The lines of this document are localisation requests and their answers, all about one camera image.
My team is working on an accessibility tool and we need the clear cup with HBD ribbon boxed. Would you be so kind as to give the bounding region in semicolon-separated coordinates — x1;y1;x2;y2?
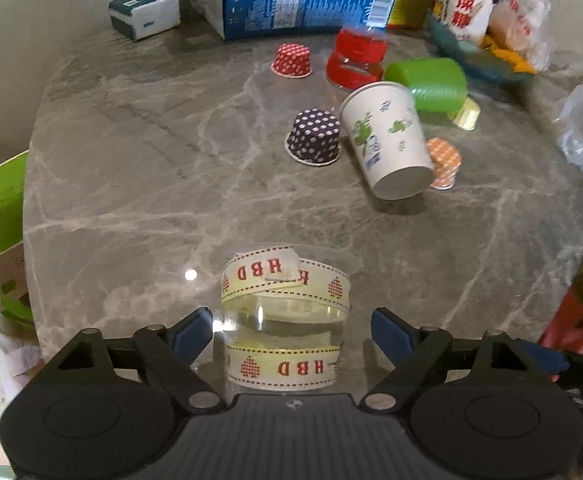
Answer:
221;244;361;392

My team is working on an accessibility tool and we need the green lined cardboard box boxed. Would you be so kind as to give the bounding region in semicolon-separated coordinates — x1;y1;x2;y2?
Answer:
0;152;34;325

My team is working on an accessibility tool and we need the green white tissue pack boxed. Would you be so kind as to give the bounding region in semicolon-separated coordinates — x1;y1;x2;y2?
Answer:
108;0;181;41

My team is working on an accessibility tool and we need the teal bowl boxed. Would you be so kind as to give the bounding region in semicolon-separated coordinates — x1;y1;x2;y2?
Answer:
425;12;532;86

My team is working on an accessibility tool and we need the yellow cupcake liner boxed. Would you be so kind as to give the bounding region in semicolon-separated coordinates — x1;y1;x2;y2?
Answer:
448;96;481;131

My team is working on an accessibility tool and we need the lower blue cardboard box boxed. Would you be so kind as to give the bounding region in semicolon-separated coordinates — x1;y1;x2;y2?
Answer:
191;0;395;40

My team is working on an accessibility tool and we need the purple polka dot cupcake liner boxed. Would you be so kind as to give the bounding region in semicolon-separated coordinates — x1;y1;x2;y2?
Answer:
285;108;340;167

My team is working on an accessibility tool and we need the clear bag with snacks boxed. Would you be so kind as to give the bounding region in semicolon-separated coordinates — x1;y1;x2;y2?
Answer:
488;0;554;72

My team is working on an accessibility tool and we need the white floral paper cup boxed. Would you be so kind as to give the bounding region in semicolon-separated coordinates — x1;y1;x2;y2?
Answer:
339;81;435;200

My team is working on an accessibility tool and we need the red checkered cupcake liner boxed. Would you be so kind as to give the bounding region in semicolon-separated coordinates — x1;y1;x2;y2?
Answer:
270;42;312;79

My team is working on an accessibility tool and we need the orange polka dot cupcake liner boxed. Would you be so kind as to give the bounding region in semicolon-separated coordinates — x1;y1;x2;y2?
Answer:
427;138;462;191

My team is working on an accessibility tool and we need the green plastic cup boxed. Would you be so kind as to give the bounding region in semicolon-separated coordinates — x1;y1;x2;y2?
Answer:
383;58;467;114

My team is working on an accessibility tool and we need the red banded clear cup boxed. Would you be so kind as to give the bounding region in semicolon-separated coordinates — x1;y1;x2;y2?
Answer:
325;26;389;91

